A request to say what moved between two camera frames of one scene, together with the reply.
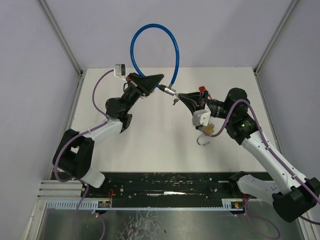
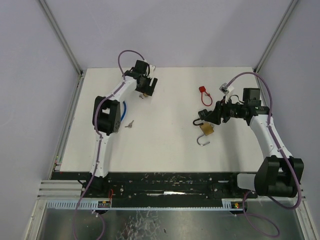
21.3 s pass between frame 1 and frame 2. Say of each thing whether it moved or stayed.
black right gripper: moved
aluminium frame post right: stayed
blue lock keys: moved
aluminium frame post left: stayed
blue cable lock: moved
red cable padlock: stayed
